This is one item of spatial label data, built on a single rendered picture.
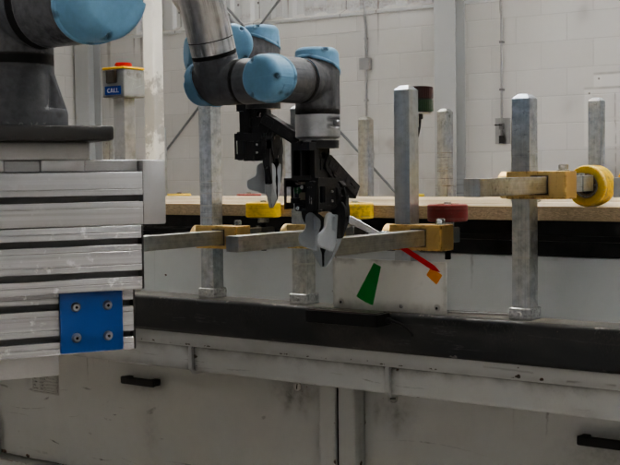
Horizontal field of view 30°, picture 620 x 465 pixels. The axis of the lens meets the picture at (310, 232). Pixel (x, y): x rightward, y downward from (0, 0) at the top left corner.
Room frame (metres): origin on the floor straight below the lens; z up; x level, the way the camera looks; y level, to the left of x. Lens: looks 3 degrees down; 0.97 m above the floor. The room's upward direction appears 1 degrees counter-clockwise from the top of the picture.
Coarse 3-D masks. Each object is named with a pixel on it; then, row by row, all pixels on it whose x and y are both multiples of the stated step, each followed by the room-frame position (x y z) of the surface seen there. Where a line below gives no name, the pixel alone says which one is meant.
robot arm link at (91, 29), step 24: (24, 0) 1.49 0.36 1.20; (48, 0) 1.46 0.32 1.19; (72, 0) 1.44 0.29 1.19; (96, 0) 1.45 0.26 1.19; (120, 0) 1.48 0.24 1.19; (24, 24) 1.50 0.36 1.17; (48, 24) 1.48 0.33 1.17; (72, 24) 1.46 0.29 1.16; (96, 24) 1.46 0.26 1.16; (120, 24) 1.48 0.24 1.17
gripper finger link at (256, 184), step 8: (256, 168) 2.33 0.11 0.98; (272, 168) 2.32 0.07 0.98; (256, 176) 2.33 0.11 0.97; (264, 176) 2.33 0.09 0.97; (272, 176) 2.31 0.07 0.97; (248, 184) 2.34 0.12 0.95; (256, 184) 2.33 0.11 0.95; (264, 184) 2.33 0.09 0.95; (272, 184) 2.31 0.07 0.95; (264, 192) 2.33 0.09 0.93; (272, 192) 2.32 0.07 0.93; (272, 200) 2.33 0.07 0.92
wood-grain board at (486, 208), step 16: (176, 208) 2.84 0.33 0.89; (192, 208) 2.81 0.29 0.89; (224, 208) 2.75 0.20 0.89; (240, 208) 2.72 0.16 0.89; (384, 208) 2.49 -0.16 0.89; (480, 208) 2.35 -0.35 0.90; (496, 208) 2.33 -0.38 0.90; (544, 208) 2.27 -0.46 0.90; (560, 208) 2.25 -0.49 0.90; (576, 208) 2.23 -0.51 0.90; (592, 208) 2.21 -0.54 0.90; (608, 208) 2.20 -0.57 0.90
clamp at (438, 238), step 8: (392, 224) 2.24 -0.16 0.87; (400, 224) 2.23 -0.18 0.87; (408, 224) 2.22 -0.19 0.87; (416, 224) 2.22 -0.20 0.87; (424, 224) 2.21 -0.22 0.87; (432, 224) 2.21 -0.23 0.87; (448, 224) 2.21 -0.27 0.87; (432, 232) 2.19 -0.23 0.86; (440, 232) 2.18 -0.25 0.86; (448, 232) 2.20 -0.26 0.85; (432, 240) 2.19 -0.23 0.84; (440, 240) 2.18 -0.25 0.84; (448, 240) 2.20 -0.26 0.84; (416, 248) 2.21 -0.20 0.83; (424, 248) 2.20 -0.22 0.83; (432, 248) 2.19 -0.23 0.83; (440, 248) 2.18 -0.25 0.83; (448, 248) 2.20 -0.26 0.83
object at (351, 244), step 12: (456, 228) 2.30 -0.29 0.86; (348, 240) 1.99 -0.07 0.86; (360, 240) 2.02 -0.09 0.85; (372, 240) 2.05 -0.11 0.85; (384, 240) 2.08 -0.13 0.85; (396, 240) 2.12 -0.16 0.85; (408, 240) 2.15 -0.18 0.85; (420, 240) 2.19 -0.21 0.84; (456, 240) 2.30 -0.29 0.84; (336, 252) 1.96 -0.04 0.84; (348, 252) 1.99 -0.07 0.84; (360, 252) 2.02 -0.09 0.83
